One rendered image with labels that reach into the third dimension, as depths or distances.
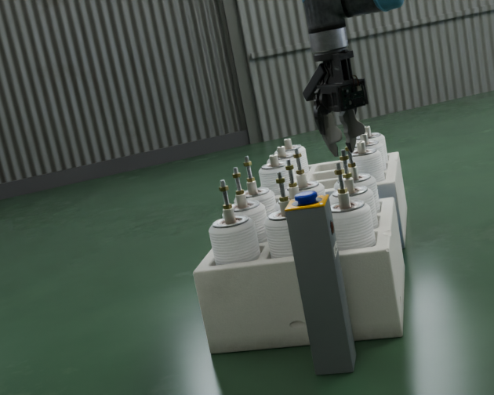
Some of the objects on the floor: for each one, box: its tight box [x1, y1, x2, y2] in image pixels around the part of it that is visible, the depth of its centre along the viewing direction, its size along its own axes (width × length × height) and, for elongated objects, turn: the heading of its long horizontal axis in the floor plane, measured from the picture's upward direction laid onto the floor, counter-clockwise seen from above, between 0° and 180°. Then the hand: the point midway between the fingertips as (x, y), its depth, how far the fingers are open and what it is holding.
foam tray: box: [193, 198, 405, 354], centre depth 169 cm, size 39×39×18 cm
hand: (341, 147), depth 161 cm, fingers open, 3 cm apart
